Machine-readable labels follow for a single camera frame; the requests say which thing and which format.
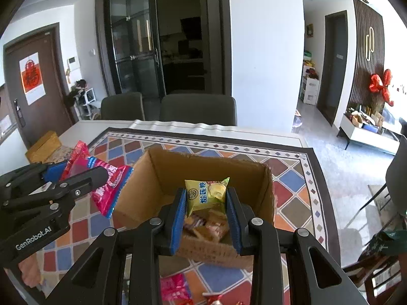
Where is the person's left hand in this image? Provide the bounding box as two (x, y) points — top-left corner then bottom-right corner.
(17, 257), (42, 288)

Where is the red and white door poster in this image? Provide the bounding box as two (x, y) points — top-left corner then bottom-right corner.
(19, 52), (46, 105)

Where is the white ribbed cloth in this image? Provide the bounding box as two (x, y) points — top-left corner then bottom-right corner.
(129, 120), (242, 131)

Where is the dark grey dining chair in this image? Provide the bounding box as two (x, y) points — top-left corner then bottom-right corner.
(101, 92), (145, 121)
(159, 94), (237, 126)

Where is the yellow snack packet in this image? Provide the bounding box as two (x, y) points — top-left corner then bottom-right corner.
(184, 177), (230, 218)

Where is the woven tissue box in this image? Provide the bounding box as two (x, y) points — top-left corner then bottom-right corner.
(25, 131), (62, 164)

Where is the white low cabinet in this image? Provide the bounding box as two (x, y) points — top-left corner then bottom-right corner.
(337, 113), (401, 156)

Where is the red bow decoration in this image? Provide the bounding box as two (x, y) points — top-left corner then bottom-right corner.
(369, 69), (395, 108)

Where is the clutter on low cabinet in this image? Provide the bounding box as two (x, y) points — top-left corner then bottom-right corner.
(345, 103), (398, 134)

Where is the wooden chair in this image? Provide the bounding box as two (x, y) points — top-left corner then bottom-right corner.
(342, 245), (407, 305)

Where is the black bag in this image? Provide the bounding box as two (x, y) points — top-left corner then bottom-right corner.
(65, 79), (88, 109)

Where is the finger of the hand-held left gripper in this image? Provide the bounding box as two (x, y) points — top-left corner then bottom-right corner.
(0, 167), (109, 221)
(0, 161), (69, 195)

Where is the colourful diamond pattern tablecloth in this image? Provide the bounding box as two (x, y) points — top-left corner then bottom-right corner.
(6, 127), (342, 305)

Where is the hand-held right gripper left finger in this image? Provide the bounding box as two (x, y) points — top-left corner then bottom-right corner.
(41, 188), (187, 305)

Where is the brown entrance door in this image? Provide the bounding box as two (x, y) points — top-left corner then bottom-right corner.
(3, 23), (74, 148)

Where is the green patterned cloth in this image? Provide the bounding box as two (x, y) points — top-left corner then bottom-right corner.
(359, 229), (407, 258)

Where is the white shoe shelf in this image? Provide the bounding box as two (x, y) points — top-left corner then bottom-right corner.
(75, 87), (102, 120)

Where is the white toy shelf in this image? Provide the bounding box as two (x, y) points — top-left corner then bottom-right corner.
(300, 51), (320, 105)

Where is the dark grey armchair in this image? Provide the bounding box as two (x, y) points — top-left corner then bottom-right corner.
(385, 135), (407, 210)

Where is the black door lock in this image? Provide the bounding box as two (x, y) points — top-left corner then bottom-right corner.
(13, 99), (25, 128)

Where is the small pink snack packet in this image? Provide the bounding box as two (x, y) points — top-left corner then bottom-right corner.
(160, 273), (193, 305)

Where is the brown cardboard box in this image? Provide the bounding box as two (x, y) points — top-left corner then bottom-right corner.
(112, 148), (275, 269)

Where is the dark interior door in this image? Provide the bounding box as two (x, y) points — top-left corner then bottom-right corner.
(316, 10), (348, 127)

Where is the black range hood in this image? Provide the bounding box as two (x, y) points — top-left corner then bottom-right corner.
(181, 17), (202, 40)

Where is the pile of snack packets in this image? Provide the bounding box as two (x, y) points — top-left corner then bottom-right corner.
(183, 208), (231, 245)

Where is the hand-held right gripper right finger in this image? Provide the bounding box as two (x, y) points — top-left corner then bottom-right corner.
(225, 187), (369, 305)

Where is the black framed glass sliding door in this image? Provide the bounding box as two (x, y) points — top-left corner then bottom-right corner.
(95, 0), (166, 100)

